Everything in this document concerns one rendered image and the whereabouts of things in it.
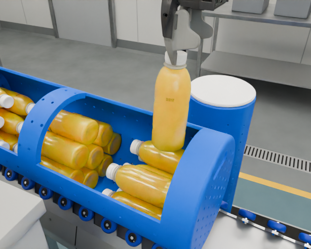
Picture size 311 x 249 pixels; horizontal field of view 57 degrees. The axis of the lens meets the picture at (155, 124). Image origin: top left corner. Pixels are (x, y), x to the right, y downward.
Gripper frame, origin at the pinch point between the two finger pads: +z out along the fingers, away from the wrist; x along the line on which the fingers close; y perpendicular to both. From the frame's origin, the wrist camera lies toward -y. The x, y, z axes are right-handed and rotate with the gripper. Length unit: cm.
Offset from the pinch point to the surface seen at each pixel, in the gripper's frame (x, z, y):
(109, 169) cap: -6.5, 28.9, -12.9
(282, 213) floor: 106, 141, 34
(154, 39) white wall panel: 326, 121, -188
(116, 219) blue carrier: -14.0, 34.3, -6.1
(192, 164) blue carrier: -6.2, 18.4, 7.3
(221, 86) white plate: 65, 37, -8
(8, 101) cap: 0, 26, -56
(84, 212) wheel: -10.9, 43.4, -19.4
